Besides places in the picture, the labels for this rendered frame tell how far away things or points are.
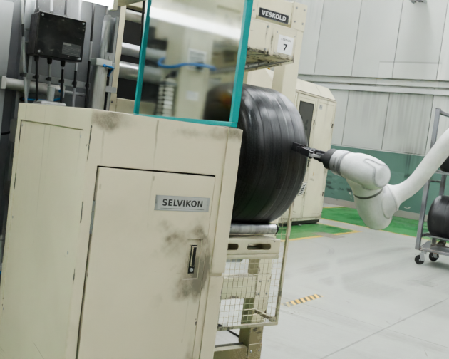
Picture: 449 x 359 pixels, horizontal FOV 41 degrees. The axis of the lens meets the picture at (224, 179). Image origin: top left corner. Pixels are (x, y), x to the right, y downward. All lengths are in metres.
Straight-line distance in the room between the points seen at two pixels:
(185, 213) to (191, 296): 0.21
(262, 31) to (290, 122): 0.60
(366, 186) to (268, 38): 1.05
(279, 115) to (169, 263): 1.01
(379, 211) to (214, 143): 0.79
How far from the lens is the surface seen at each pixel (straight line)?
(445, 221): 7.63
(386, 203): 2.05
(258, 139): 2.19
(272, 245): 2.41
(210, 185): 1.45
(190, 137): 1.41
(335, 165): 2.04
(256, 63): 2.89
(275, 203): 2.30
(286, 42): 2.84
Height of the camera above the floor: 1.24
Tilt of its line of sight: 4 degrees down
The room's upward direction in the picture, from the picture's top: 7 degrees clockwise
